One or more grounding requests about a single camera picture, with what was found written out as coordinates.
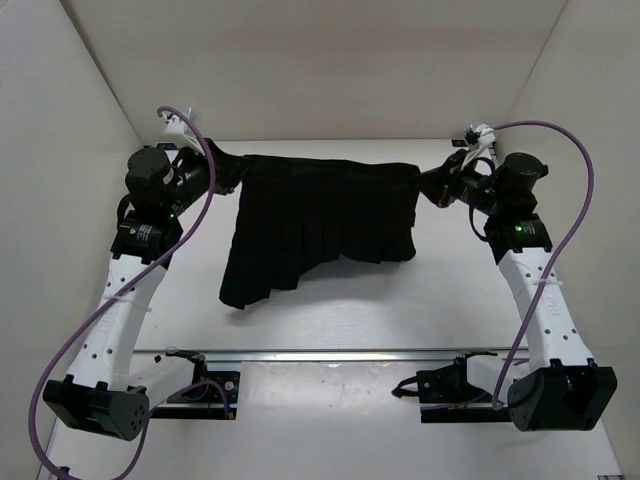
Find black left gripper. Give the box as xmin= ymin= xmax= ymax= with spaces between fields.
xmin=170 ymin=128 xmax=257 ymax=204

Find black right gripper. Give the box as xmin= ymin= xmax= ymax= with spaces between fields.
xmin=409 ymin=150 xmax=505 ymax=216

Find black pleated skirt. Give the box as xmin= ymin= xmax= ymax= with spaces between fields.
xmin=219 ymin=155 xmax=420 ymax=309

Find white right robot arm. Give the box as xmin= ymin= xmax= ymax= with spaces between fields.
xmin=415 ymin=150 xmax=617 ymax=431

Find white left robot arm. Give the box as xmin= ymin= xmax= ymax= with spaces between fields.
xmin=43 ymin=146 xmax=211 ymax=441

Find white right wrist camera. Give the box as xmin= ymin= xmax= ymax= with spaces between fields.
xmin=463 ymin=124 xmax=496 ymax=166

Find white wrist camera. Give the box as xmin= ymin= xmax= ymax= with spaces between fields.
xmin=158 ymin=108 xmax=201 ymax=150
xmin=463 ymin=124 xmax=496 ymax=166

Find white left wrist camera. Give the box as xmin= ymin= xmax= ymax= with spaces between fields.
xmin=158 ymin=108 xmax=201 ymax=150

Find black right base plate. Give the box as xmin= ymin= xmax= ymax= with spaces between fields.
xmin=391 ymin=353 xmax=511 ymax=424

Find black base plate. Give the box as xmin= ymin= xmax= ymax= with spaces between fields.
xmin=140 ymin=348 xmax=241 ymax=420
xmin=391 ymin=353 xmax=511 ymax=424

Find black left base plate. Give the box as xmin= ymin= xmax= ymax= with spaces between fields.
xmin=140 ymin=348 xmax=241 ymax=420

